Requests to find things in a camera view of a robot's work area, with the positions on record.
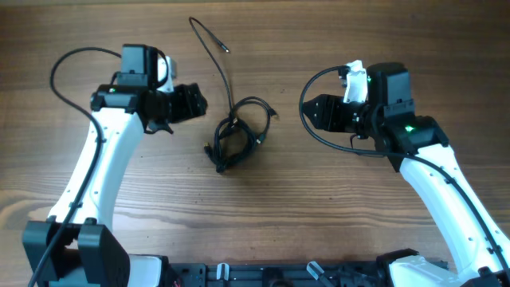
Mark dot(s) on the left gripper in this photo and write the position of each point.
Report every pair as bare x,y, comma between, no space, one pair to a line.
189,104

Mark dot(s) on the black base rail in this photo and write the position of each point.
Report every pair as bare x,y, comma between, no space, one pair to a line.
344,274

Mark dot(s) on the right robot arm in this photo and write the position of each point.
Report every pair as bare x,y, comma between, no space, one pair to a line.
370,112

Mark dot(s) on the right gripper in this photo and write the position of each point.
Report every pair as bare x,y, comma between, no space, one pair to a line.
331,107

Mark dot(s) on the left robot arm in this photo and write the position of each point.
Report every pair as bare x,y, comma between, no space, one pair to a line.
74,245

